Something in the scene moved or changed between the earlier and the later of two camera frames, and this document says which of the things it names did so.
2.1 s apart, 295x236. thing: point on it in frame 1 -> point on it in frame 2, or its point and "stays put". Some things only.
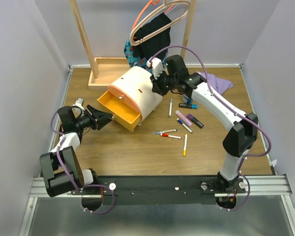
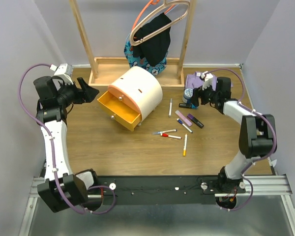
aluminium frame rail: [256, 186] stays put
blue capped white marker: [180, 121] stays put
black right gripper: [156, 88] -> [197, 92]
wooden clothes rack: [102, 68] stays put
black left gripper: [102, 115] -> [87, 94]
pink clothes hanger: [133, 43] stays put
